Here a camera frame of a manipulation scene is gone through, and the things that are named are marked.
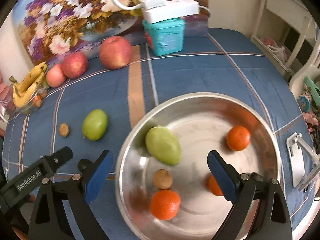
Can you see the floral painting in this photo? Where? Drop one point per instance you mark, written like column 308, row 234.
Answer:
column 62, row 12

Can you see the blue plaid tablecloth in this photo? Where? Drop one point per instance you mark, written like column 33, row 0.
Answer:
column 200, row 67

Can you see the bunch of yellow bananas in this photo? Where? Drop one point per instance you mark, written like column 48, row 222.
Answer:
column 27, row 85

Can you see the teal plastic box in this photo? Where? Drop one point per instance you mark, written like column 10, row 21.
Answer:
column 165, row 37

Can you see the glass bowl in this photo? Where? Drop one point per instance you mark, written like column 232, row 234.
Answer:
column 30, row 107

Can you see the small brown kiwi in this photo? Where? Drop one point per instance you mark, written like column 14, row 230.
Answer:
column 162, row 179
column 64, row 129

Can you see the white plastic bag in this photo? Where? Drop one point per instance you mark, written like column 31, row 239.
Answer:
column 273, row 50

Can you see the purple transparent box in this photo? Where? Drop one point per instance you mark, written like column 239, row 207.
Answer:
column 197, row 26

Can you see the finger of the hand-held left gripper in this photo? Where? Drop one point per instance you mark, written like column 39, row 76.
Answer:
column 60, row 157

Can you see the medium red apple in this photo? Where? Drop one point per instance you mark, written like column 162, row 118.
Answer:
column 74, row 64

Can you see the pink bouquet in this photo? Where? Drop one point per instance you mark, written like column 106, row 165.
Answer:
column 5, row 97

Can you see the round steel plate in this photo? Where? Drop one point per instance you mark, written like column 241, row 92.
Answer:
column 200, row 130

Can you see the large red apple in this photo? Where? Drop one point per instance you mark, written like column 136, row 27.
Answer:
column 115, row 52

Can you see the pile of colourful clutter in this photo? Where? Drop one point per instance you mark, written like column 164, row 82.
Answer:
column 312, row 117

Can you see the pale pink apple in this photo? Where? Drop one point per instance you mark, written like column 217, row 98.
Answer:
column 55, row 76

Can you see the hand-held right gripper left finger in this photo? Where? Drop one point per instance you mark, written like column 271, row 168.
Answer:
column 98, row 177

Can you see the green jujube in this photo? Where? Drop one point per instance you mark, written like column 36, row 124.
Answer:
column 95, row 124
column 163, row 146

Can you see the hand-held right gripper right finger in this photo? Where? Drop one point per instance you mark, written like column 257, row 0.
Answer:
column 221, row 172

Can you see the orange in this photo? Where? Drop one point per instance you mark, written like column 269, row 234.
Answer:
column 165, row 204
column 238, row 138
column 213, row 187

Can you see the white plug adapter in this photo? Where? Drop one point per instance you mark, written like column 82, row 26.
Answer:
column 155, row 2

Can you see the round patterned tin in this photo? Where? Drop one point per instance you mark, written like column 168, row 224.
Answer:
column 304, row 101

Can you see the white power strip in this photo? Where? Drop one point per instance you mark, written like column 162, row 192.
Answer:
column 175, row 11

